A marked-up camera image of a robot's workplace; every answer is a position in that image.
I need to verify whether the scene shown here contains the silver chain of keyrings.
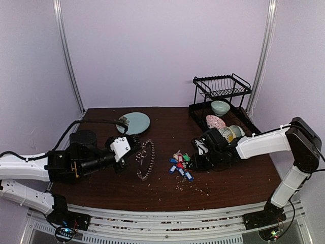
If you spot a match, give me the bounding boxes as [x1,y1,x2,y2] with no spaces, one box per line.
[136,138,155,181]

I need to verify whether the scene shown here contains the pile of tagged keys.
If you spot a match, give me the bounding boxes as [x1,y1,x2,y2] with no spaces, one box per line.
[169,150,194,182]

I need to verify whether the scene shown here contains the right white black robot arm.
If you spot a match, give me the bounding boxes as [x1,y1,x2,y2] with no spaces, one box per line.
[188,117,323,225]

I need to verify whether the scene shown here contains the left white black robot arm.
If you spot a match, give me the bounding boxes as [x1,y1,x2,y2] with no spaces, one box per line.
[1,130,140,226]

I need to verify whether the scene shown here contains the teal flower plate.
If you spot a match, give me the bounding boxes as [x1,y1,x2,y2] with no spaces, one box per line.
[118,112,150,135]

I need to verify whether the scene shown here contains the yellow patterned bowl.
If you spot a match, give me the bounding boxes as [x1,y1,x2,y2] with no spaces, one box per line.
[218,127,235,143]

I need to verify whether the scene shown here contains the pink patterned bowl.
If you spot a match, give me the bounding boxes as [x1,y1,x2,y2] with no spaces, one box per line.
[206,115,226,130]

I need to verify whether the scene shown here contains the light green bowl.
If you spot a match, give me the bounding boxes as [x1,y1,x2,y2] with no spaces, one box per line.
[211,101,231,116]

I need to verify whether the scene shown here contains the left green led board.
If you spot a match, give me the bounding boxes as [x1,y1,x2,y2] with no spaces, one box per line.
[54,226,76,239]

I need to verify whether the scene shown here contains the green led board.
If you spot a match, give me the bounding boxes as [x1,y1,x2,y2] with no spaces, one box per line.
[54,226,76,239]
[258,227,284,242]

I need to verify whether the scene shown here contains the right green led board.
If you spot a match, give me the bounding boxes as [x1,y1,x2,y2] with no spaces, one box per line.
[258,227,284,242]

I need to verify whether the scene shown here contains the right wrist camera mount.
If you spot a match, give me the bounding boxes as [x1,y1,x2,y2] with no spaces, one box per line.
[193,139,209,156]

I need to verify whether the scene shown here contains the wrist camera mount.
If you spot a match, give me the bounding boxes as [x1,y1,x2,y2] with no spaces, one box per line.
[110,137,131,162]
[193,139,209,156]

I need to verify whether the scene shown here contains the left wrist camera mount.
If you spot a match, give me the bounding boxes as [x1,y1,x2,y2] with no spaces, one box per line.
[110,137,131,162]

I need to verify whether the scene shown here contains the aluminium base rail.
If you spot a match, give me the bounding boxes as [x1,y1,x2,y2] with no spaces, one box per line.
[20,200,313,244]

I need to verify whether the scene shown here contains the black wire dish rack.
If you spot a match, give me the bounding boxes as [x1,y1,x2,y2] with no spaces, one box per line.
[188,73,260,135]

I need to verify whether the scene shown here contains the left aluminium frame post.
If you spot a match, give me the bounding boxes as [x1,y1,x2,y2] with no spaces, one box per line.
[53,0,85,114]

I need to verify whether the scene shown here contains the aluminium frame post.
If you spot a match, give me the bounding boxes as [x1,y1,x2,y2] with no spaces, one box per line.
[53,0,85,114]
[246,0,278,116]

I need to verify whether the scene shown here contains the right aluminium frame post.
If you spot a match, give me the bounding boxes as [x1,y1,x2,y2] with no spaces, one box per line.
[246,0,278,116]

